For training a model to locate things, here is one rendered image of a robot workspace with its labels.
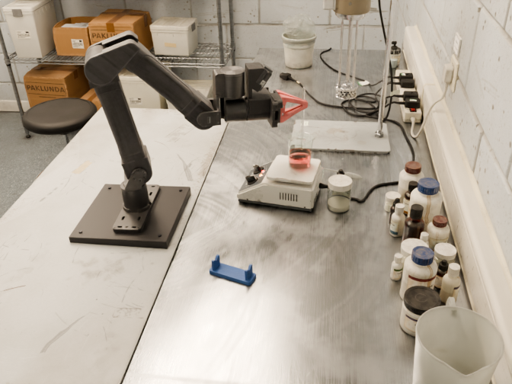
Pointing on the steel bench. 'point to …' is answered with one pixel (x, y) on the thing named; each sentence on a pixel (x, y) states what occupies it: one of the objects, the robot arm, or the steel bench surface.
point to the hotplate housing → (284, 193)
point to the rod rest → (244, 276)
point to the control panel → (257, 177)
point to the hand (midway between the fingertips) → (304, 104)
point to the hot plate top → (278, 169)
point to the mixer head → (348, 8)
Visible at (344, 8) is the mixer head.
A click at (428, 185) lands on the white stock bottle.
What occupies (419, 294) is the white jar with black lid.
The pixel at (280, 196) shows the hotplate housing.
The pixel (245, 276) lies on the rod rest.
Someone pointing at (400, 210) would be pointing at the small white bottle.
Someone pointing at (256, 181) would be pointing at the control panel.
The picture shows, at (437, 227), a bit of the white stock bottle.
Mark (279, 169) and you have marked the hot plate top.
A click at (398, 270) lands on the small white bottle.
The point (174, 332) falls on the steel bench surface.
